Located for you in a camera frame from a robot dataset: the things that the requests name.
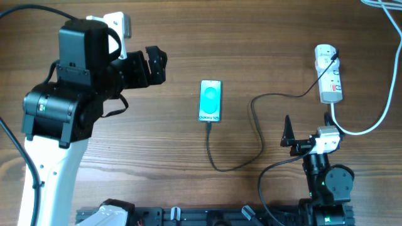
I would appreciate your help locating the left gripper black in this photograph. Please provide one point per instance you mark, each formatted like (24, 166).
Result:
(157, 68)

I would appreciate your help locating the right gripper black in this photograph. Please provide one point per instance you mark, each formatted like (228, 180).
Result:
(300, 145)

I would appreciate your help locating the smartphone with cyan screen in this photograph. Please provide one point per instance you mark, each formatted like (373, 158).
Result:
(210, 100)

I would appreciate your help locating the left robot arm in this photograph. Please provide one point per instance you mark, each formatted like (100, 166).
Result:
(59, 116)

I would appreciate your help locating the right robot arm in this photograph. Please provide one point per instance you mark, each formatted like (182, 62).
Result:
(329, 185)

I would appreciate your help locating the white power strip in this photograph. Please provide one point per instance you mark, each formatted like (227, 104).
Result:
(327, 66)

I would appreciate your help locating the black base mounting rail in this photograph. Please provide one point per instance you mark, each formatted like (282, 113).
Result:
(287, 215)

